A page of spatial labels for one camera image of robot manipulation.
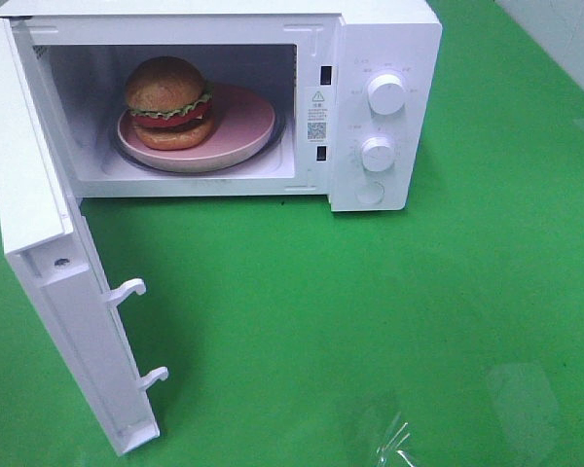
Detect round door release button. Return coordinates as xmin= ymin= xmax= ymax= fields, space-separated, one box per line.
xmin=355 ymin=181 xmax=384 ymax=205

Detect pink round plate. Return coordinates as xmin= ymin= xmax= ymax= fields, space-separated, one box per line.
xmin=117 ymin=83 xmax=276 ymax=174

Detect clear tape strip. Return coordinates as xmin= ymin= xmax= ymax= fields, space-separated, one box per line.
xmin=373 ymin=413 xmax=419 ymax=467

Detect white microwave door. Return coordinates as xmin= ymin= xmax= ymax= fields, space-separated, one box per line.
xmin=0 ymin=18 xmax=168 ymax=454

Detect glass microwave turntable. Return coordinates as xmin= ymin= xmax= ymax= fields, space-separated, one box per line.
xmin=115 ymin=110 xmax=285 ymax=174

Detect burger with lettuce tomato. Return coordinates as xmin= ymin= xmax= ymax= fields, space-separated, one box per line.
xmin=125 ymin=56 xmax=214 ymax=151

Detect upper white microwave knob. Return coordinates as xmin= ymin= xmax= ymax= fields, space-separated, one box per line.
xmin=367 ymin=72 xmax=406 ymax=116

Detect clear tape patch right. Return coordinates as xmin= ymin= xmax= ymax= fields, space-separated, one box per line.
xmin=486 ymin=363 xmax=561 ymax=466

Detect lower white microwave knob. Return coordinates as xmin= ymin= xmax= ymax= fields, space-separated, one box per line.
xmin=361 ymin=136 xmax=395 ymax=172

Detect white microwave oven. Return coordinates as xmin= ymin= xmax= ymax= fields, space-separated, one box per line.
xmin=0 ymin=1 xmax=442 ymax=211

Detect white microwave knob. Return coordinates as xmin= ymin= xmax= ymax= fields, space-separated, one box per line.
xmin=367 ymin=72 xmax=406 ymax=116
xmin=361 ymin=136 xmax=395 ymax=172

